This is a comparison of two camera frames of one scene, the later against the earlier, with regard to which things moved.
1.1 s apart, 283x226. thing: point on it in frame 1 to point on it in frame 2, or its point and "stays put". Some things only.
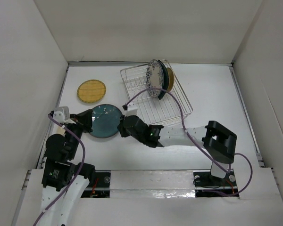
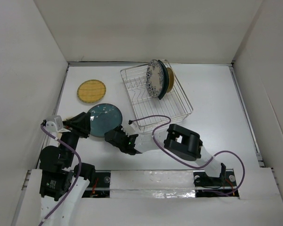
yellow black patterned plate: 171,79 stays put
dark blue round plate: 106,118 stays put
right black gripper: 123,132 to 119,129
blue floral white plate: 154,77 stays put
